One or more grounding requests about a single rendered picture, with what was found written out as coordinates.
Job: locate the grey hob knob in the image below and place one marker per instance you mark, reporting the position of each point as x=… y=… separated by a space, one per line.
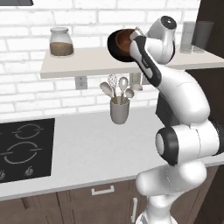
x=1 y=175
x=29 y=171

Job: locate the dark range hood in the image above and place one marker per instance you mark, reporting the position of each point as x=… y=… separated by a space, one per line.
x=16 y=2

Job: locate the grey ladle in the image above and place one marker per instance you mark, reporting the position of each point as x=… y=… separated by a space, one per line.
x=128 y=94

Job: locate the beige wall shelf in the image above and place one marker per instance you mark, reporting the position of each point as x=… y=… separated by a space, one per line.
x=93 y=62

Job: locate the brown drawer front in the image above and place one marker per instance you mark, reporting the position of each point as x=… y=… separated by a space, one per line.
x=87 y=194

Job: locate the metal whisk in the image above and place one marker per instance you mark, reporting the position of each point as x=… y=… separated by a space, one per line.
x=113 y=83

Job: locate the glass jar with brown contents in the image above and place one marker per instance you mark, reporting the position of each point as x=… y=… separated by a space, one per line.
x=61 y=43

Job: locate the grey utensil pot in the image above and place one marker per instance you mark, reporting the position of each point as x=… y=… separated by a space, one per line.
x=119 y=112

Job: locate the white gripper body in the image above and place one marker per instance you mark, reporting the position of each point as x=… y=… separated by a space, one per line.
x=136 y=33

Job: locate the dark tall cabinet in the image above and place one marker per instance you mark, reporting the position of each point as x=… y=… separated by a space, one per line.
x=211 y=84

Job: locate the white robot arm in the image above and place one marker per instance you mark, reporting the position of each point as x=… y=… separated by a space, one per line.
x=186 y=105

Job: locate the black hob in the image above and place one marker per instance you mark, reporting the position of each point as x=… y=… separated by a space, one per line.
x=26 y=150

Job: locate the black and brown bowl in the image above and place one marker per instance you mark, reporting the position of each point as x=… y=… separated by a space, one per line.
x=122 y=43

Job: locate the grey wall socket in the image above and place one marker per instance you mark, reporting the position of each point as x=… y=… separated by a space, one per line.
x=81 y=82
x=135 y=78

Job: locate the grey slotted spoon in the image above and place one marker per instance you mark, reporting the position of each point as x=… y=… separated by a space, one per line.
x=123 y=86

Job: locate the grey spatula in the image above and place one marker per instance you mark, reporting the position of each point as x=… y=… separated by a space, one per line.
x=106 y=89

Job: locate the brown cupboard door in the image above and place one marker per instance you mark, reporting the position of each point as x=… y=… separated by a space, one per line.
x=102 y=211
x=27 y=210

